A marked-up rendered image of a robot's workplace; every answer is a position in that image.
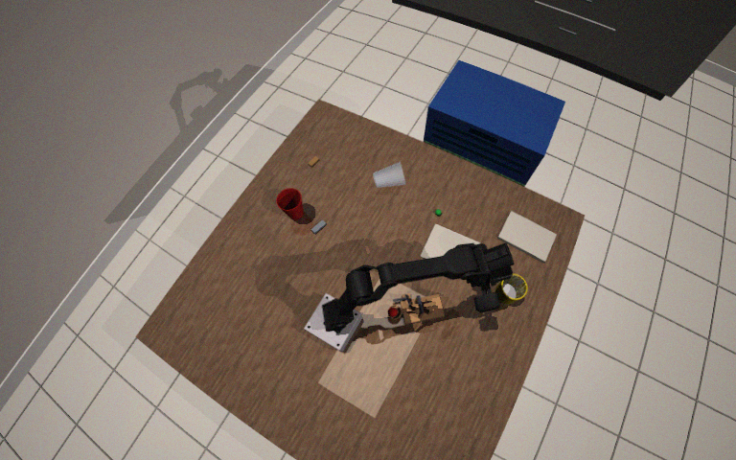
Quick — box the yellow mug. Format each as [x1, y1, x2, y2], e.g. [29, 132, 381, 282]
[494, 274, 527, 305]

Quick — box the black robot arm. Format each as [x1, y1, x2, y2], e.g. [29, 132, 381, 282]
[322, 243, 514, 334]

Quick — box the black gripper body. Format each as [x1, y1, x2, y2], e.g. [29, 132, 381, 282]
[466, 243, 500, 313]

